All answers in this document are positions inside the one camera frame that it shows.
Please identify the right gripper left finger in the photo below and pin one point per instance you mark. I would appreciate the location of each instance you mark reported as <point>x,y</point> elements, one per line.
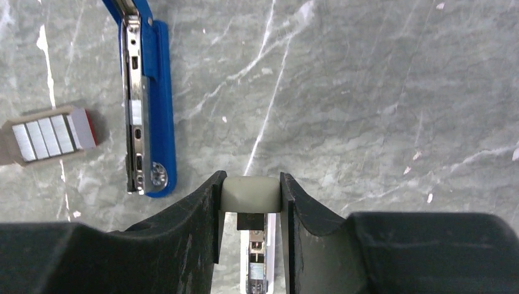
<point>173,251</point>

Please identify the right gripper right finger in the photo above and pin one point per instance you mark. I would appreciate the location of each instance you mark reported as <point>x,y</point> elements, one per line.
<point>393,252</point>

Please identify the silver staple strip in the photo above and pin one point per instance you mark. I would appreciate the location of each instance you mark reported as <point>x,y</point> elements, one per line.
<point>136,112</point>
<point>256,271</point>

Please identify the beige white stapler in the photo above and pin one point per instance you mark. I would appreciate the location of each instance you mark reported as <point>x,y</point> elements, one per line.
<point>256,200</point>

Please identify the blue black stapler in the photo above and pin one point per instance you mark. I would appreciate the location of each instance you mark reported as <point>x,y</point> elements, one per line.
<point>150,159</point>

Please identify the staple box tray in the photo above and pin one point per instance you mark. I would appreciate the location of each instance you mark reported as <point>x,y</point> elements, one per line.
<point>46,136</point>

